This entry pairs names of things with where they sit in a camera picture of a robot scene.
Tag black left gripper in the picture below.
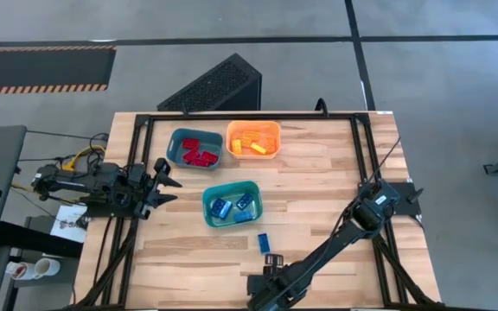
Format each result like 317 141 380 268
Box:
121 157 183 220

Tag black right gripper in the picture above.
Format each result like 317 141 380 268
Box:
248 254 314 311

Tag teal plastic bin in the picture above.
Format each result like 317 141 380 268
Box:
201 180 264 229

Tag slate blue plastic bin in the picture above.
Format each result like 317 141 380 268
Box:
165 128 225 171

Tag orange plastic bin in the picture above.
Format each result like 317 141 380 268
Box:
225 120 283 160

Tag white paper sheet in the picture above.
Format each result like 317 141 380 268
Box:
49 204 89 244

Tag black mesh computer case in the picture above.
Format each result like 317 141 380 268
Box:
156 53 263 112

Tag white mug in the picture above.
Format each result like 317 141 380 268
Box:
5 261 36 281
32 257 61 280

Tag black hazard striped floor mat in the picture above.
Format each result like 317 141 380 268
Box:
0 45 118 95

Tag yellow cable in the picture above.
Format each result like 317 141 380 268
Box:
61 144 106 172

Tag black aluminium table frame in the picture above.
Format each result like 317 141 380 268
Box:
69 111 444 311

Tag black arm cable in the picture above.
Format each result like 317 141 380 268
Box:
335 136 402 225

